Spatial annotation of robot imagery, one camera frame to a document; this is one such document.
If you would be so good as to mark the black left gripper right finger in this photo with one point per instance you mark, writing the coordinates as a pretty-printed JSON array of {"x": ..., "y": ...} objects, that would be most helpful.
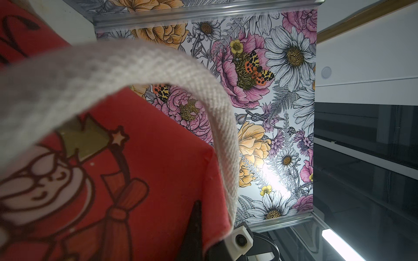
[{"x": 218, "y": 252}]

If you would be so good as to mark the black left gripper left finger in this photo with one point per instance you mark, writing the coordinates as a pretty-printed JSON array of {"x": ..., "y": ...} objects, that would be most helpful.
[{"x": 191, "y": 247}]

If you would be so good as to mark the burlap tote bag red trim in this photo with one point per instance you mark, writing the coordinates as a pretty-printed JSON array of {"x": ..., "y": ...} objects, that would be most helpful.
[{"x": 106, "y": 147}]

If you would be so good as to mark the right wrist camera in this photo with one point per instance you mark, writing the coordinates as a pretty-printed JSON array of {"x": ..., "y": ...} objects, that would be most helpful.
[{"x": 239, "y": 242}]

